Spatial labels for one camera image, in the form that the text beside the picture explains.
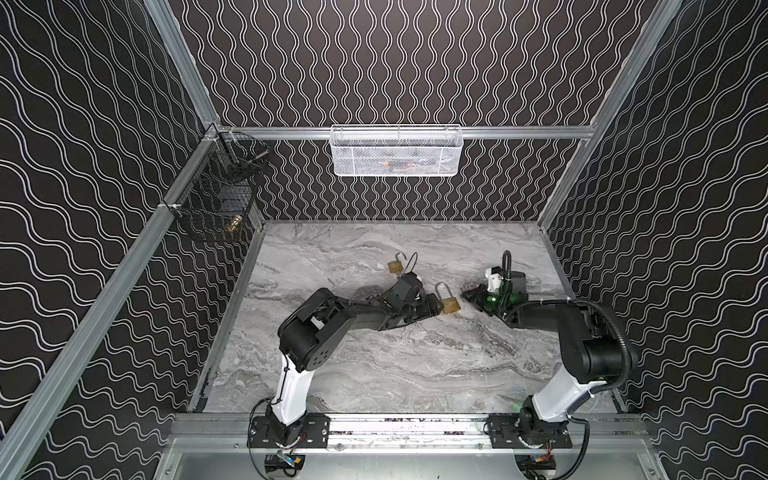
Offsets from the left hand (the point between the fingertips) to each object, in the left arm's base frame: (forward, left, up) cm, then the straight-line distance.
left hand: (450, 313), depth 89 cm
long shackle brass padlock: (+6, -1, -6) cm, 8 cm away
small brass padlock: (+20, +16, -4) cm, 26 cm away
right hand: (+9, -6, -3) cm, 11 cm away
